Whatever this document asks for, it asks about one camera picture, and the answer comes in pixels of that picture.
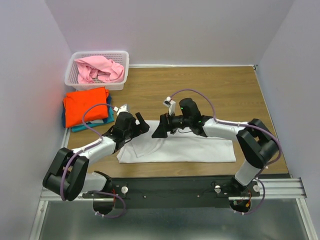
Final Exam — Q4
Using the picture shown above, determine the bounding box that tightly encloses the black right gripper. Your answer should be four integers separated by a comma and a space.
152, 110, 192, 138

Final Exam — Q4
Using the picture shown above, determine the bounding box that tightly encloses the white t shirt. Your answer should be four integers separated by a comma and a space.
116, 120, 236, 164

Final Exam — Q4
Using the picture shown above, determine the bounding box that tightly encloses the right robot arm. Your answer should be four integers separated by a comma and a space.
151, 97, 281, 196

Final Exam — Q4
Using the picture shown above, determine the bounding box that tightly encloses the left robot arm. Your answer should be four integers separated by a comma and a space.
42, 112, 150, 201

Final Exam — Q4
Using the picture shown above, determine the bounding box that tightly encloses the folded teal t shirt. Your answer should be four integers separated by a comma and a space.
71, 103, 116, 133

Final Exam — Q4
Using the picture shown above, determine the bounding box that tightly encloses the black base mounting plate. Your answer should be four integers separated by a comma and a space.
81, 174, 261, 210

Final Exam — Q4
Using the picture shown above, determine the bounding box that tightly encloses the folded orange t shirt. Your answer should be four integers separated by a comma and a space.
62, 86, 110, 129

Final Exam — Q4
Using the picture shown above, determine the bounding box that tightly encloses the pink t shirt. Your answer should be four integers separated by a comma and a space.
74, 55, 125, 84

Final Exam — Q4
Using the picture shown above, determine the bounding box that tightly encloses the white plastic laundry basket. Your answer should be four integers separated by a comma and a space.
64, 50, 130, 91

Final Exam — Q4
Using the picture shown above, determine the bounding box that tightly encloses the folded blue t shirt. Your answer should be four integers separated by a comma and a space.
61, 89, 113, 127

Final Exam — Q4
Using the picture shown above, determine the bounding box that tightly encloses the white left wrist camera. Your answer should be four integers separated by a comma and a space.
113, 104, 130, 115

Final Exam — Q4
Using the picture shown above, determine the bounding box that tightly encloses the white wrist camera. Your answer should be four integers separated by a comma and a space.
163, 96, 176, 116
113, 104, 130, 115

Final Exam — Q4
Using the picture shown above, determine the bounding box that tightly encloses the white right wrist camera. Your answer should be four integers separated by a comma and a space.
163, 96, 176, 116

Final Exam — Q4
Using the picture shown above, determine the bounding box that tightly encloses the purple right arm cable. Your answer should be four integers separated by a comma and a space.
167, 89, 284, 216

